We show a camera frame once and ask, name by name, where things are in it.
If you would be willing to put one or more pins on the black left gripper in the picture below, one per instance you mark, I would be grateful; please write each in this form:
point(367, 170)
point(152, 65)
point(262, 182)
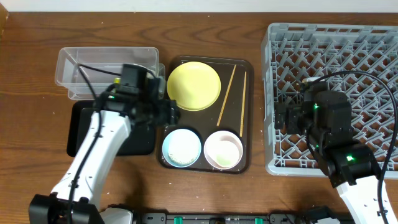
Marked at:
point(168, 117)

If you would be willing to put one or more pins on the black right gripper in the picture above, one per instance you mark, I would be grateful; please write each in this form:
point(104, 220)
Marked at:
point(283, 116)

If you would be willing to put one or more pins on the green snack wrapper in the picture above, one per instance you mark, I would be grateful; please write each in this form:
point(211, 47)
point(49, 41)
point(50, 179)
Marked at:
point(117, 80)

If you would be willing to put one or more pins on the white rice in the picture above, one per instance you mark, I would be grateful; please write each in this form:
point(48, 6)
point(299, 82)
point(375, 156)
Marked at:
point(184, 147)

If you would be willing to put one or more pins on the light blue bowl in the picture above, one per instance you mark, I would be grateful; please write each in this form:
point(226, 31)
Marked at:
point(165, 149)

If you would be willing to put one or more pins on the white cup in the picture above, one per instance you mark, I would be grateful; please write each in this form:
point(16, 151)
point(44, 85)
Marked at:
point(223, 154)

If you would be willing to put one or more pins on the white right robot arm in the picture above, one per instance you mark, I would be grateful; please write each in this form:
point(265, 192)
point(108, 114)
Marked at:
point(324, 118)

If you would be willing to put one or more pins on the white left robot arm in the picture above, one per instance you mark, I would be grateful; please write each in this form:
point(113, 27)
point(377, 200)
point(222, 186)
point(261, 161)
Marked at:
point(122, 106)

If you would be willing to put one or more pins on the black food waste tray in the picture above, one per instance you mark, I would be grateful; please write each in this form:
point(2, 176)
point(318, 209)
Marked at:
point(140, 142)

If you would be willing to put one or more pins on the clear plastic waste bin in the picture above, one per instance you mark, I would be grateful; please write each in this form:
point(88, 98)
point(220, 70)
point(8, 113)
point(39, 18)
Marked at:
point(99, 65)

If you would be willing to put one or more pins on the grey dishwasher rack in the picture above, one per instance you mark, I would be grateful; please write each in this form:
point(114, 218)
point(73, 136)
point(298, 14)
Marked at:
point(292, 52)

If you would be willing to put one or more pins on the yellow round plate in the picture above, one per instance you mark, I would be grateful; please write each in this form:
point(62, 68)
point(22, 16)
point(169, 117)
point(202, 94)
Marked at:
point(194, 86)

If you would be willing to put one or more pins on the right wooden chopstick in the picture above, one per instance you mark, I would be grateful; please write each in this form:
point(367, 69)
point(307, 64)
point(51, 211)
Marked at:
point(243, 106)

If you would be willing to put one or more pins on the wooden chopstick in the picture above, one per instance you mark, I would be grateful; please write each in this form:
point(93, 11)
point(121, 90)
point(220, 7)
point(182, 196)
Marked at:
point(226, 96)
point(243, 106)

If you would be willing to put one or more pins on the dark brown serving tray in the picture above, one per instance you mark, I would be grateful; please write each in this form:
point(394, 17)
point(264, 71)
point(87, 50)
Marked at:
point(203, 123)

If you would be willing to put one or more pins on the pink bowl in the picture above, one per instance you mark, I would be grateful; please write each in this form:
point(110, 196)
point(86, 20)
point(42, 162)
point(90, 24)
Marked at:
point(223, 136)

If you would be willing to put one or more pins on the left wooden chopstick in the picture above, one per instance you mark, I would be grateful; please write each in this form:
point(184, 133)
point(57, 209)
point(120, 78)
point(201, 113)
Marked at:
point(226, 96)

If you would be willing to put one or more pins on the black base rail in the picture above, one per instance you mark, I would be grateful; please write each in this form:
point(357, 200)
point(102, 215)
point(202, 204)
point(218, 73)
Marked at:
point(312, 216)

